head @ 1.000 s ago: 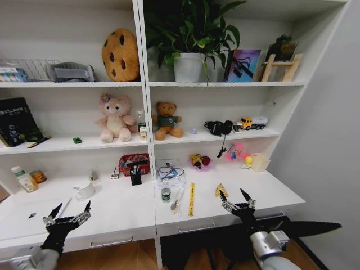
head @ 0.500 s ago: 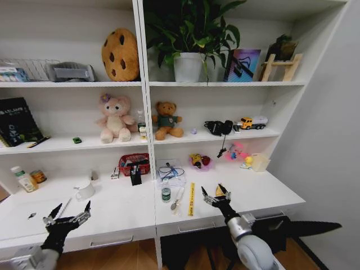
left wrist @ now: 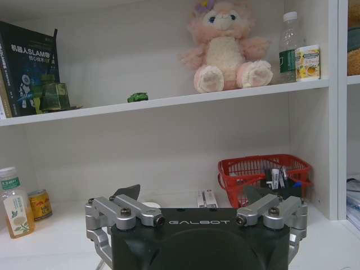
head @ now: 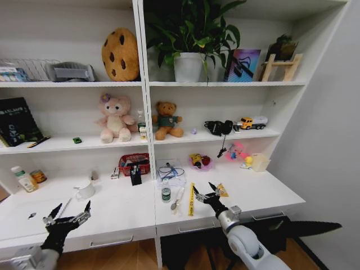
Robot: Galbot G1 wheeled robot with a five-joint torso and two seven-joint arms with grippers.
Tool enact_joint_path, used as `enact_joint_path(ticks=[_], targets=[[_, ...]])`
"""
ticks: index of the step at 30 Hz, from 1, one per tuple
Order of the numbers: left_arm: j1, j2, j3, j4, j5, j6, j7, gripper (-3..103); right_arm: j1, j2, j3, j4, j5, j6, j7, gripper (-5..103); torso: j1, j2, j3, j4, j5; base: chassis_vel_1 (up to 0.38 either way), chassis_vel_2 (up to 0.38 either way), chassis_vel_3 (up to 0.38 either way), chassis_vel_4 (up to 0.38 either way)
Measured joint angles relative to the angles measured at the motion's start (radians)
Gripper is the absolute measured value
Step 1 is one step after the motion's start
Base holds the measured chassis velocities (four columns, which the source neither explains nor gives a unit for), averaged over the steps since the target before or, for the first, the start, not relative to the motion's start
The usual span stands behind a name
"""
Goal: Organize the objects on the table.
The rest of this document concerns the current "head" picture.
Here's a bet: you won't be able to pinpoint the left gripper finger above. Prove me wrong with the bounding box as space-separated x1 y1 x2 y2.
73 200 92 226
42 202 63 226

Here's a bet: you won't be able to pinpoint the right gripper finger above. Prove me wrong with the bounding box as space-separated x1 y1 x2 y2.
208 181 223 198
191 186 208 202

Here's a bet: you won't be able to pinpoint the yellow snack packet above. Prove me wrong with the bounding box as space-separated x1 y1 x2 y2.
215 182 230 198

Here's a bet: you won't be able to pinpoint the yellow ruler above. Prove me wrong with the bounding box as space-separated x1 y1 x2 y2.
187 182 196 217

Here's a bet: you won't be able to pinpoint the white pencil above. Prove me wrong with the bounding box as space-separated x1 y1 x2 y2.
57 197 73 218

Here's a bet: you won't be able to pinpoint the wrapped metal spoon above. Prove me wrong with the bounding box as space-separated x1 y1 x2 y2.
170 187 186 217

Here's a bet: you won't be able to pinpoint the white ceramic mug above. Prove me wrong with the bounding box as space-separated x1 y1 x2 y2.
73 179 96 200

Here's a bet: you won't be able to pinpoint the pink bowl of toy fruit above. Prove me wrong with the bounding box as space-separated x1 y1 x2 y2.
187 153 215 172

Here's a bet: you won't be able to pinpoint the small green-label bottle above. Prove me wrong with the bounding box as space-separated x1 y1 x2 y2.
161 186 172 204

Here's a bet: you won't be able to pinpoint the clear document pouch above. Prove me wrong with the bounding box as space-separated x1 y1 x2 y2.
155 159 187 188

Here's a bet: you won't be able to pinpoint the black clip microphone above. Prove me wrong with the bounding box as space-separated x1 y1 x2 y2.
216 134 228 159

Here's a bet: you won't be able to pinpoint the cream white lotion bottle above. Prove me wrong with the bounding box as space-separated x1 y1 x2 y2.
18 175 39 193

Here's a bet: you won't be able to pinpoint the orange tin can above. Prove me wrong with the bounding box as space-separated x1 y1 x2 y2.
30 169 48 184

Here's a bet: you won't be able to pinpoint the pink plastic toy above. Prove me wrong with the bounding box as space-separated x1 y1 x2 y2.
224 142 245 161

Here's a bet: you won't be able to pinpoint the white green-cap medicine bottle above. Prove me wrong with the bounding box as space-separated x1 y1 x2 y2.
10 165 31 187

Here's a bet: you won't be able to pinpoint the black headphones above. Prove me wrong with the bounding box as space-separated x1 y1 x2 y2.
204 120 235 137

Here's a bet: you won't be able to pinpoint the black pen holder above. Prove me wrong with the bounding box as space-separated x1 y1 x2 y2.
129 161 150 186

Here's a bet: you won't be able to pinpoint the red plastic basket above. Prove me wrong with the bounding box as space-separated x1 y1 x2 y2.
118 152 150 177

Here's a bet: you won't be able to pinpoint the black yellow pen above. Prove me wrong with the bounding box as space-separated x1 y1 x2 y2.
26 136 51 149

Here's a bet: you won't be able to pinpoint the yellow toy tanker truck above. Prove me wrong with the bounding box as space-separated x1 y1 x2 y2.
238 115 270 131

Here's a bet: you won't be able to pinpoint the brown teddy bear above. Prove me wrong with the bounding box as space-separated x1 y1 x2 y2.
152 101 185 141

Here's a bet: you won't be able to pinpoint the clear green-label bottle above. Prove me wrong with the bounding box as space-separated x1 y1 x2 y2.
136 110 146 133

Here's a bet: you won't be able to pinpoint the white shelf desk unit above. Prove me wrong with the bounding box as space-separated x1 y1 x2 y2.
0 0 351 269

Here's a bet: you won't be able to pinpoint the black spiral notebook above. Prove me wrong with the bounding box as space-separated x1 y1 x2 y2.
0 97 44 147

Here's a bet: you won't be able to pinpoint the pink plush bunny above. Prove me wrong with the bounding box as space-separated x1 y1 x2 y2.
94 93 139 143

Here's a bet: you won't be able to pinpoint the white plant pot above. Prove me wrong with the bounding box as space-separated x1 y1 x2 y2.
173 52 206 83

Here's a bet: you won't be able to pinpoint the small wooden easel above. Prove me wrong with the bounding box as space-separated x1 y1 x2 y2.
258 53 304 82

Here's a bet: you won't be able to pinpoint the grey neck massager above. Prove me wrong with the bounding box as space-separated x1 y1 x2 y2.
44 61 96 83

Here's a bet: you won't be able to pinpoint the pastel sticky note pack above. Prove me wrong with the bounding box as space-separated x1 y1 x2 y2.
0 66 29 83

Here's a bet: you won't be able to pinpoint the chocolate chip cookie pillow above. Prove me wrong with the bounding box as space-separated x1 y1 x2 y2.
101 27 141 82

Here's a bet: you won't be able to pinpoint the green leafy plant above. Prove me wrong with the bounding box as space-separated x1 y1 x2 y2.
143 0 248 85

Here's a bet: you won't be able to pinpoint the silver drawer handle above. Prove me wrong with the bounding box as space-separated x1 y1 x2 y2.
89 235 134 249
251 210 286 221
178 220 217 234

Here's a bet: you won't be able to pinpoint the white wire file rack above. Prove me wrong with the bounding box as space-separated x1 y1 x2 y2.
0 57 61 82

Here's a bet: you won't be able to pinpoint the small plant picture frame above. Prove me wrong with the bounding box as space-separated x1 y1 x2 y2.
265 34 299 62

